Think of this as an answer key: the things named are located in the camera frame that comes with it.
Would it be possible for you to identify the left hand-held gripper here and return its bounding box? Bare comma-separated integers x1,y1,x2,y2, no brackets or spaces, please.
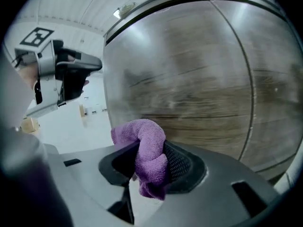
14,27,103,118

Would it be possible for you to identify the purple cloth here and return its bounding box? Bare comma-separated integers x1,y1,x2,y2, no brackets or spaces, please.
110,119,170,201

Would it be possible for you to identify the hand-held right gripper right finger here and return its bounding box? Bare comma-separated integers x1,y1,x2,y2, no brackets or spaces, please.
129,140,280,227

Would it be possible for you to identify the brown wooden cabinet door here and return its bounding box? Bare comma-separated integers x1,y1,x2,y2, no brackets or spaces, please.
103,0,256,162
210,0,303,175

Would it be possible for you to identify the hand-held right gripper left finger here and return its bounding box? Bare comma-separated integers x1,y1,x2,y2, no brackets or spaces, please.
45,140,142,227

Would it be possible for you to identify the brown cardboard box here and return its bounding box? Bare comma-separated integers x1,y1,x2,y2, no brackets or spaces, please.
20,117,41,134

